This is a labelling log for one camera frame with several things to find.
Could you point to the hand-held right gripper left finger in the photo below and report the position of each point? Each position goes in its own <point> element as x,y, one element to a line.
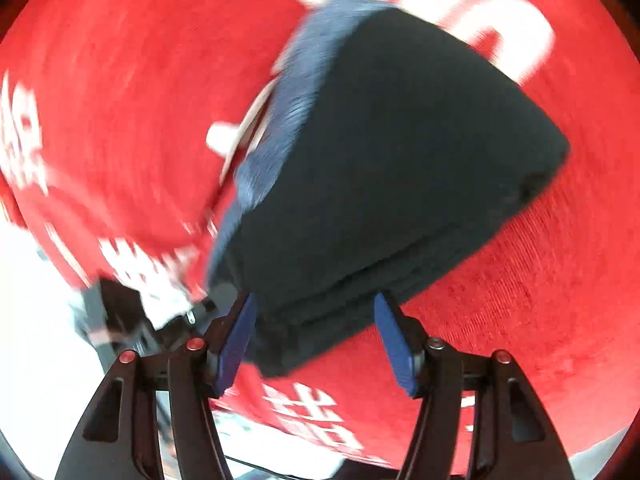
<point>232,350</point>

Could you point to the black pants with patterned stripe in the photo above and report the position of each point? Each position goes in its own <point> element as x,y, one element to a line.
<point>390,170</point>

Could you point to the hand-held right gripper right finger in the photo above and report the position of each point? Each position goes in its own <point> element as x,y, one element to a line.
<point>397,350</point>

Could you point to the red printed blanket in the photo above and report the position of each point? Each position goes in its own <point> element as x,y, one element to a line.
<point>125,110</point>

